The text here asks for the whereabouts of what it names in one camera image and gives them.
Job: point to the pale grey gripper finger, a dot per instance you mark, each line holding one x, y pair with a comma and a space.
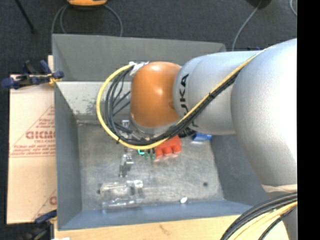
126, 162
125, 124

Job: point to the grey metal bin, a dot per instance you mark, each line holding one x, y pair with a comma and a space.
175, 179

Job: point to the brown cardboard board red print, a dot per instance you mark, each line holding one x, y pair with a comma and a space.
30, 159

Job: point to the blue block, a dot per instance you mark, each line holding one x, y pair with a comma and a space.
202, 137

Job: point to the small white oval piece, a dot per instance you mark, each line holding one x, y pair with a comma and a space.
184, 200

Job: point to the red lumpy toy block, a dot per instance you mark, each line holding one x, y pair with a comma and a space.
168, 147

